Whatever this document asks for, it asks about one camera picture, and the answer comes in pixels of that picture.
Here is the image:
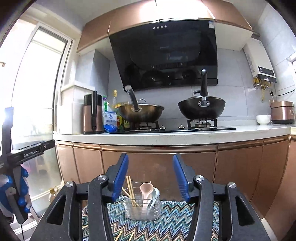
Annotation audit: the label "wire utensil holder basket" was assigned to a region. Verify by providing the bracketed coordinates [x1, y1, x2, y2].
[120, 182, 162, 221]

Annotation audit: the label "pink ceramic spoon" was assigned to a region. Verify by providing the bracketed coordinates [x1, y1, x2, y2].
[140, 183, 152, 206]

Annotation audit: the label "bronze wok with handle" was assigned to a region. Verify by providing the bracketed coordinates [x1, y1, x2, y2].
[117, 85, 165, 123]

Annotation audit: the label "black wok with lid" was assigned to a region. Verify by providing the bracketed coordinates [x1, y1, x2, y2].
[178, 69, 226, 120]

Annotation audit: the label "orange cooking oil bottle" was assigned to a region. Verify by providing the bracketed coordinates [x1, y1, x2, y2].
[48, 186, 59, 202]

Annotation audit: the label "zigzag patterned table cloth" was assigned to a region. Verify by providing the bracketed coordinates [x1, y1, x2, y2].
[82, 197, 220, 241]

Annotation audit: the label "white storage box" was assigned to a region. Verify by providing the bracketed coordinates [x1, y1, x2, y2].
[56, 80, 95, 135]

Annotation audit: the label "white ceramic spoon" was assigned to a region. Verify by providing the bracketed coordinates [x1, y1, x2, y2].
[151, 185, 157, 198]

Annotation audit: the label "yellow cap oil bottle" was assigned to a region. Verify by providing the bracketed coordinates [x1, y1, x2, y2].
[112, 89, 117, 112]

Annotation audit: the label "copper lower kitchen cabinets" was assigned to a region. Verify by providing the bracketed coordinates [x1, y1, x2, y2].
[55, 135, 295, 240]

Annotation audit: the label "white blue salt bag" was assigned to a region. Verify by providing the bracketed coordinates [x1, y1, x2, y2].
[103, 111, 117, 133]

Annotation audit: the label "white ceramic bowl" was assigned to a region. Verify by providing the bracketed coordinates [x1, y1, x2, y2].
[256, 114, 271, 125]

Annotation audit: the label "black gas stove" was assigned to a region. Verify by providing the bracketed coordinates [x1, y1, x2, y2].
[110, 118, 236, 134]

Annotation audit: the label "black range hood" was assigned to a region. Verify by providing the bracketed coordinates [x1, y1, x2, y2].
[109, 20, 218, 91]

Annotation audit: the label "dark soy sauce bottle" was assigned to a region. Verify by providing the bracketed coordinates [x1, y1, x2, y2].
[116, 112, 130, 131]

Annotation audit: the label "blue white gloved left hand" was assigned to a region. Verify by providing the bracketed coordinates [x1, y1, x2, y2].
[1, 166, 32, 218]

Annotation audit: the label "white gas water heater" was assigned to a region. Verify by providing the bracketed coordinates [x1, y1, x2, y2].
[243, 38, 276, 83]

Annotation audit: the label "green bottle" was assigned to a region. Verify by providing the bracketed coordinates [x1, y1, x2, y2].
[102, 95, 108, 112]

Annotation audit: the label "copper rice cooker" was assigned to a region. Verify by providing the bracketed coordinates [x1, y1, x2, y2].
[270, 101, 295, 125]

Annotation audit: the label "copper electric kettle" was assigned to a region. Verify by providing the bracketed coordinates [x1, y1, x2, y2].
[82, 91, 104, 135]

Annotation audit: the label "light blue ceramic spoon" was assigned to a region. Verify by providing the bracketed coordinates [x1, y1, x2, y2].
[148, 187, 160, 207]

